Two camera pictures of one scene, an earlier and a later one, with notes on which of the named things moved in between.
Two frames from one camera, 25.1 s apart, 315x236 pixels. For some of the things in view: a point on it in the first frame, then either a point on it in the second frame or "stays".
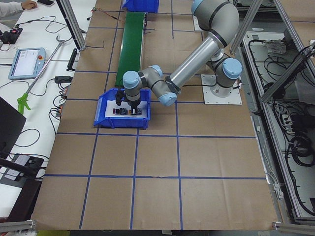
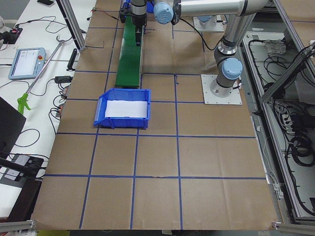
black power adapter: (63, 79) stays
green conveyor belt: (131, 52) stays
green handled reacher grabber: (44, 69) stays
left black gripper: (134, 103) → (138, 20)
